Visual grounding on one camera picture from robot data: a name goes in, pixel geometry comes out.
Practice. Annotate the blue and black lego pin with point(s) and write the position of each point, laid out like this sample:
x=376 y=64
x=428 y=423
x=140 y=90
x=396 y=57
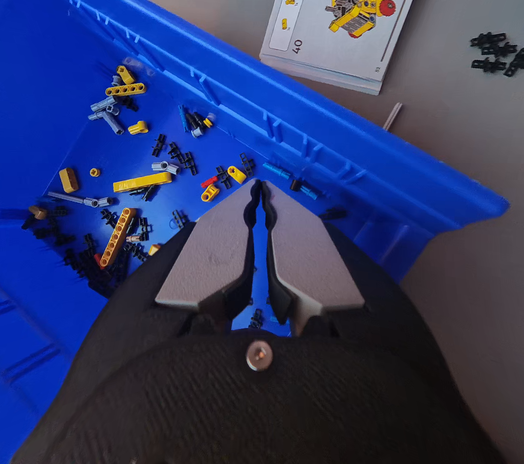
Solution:
x=305 y=190

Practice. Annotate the yellow seven-hole lego beam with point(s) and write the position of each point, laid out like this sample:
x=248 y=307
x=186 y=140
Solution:
x=118 y=236

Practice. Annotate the yellow lego axle connector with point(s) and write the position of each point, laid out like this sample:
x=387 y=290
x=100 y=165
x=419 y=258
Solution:
x=138 y=127
x=210 y=193

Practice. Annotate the yellow five-hole lego beam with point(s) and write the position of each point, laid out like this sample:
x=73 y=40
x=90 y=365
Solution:
x=125 y=89

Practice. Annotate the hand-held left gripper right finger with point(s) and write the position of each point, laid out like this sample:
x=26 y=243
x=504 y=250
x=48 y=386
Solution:
x=315 y=267

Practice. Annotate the grey lego pin connector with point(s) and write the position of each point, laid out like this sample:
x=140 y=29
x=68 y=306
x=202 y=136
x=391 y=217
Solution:
x=166 y=167

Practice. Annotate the scattered black track pieces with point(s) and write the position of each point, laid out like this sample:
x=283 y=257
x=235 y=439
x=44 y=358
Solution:
x=180 y=154

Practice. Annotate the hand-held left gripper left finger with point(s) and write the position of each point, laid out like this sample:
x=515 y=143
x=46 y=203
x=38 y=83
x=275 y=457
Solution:
x=204 y=259

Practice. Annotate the grey lego axle with connector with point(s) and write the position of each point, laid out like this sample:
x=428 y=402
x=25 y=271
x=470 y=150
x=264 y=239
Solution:
x=82 y=199

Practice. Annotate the lego instruction booklet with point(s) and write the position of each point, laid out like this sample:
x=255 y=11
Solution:
x=352 y=50

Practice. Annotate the red lego pin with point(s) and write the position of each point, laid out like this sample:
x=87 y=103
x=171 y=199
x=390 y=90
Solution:
x=208 y=182

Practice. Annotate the yellow two-hole lego liftarm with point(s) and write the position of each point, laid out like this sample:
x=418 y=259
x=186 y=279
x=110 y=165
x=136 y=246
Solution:
x=236 y=174

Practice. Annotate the small yellow lego bush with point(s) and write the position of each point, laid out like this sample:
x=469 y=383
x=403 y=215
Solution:
x=95 y=172
x=209 y=120

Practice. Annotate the grey lego connector cluster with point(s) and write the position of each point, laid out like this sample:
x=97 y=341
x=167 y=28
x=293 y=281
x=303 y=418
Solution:
x=109 y=115

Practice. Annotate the long yellow lego beam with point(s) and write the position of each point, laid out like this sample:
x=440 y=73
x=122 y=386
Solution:
x=141 y=182

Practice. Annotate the tan lego piece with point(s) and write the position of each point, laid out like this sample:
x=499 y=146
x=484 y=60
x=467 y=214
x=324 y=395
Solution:
x=37 y=212

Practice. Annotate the yellow curved lego block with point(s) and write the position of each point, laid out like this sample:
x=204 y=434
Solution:
x=68 y=180

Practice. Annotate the blue plastic bin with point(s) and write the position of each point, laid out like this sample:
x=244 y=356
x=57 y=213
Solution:
x=286 y=136

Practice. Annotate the black and grey lego pin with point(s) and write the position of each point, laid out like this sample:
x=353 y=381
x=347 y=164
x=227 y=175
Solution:
x=195 y=124

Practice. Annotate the heap of black lego links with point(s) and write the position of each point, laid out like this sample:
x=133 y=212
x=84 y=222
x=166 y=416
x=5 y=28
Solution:
x=491 y=48

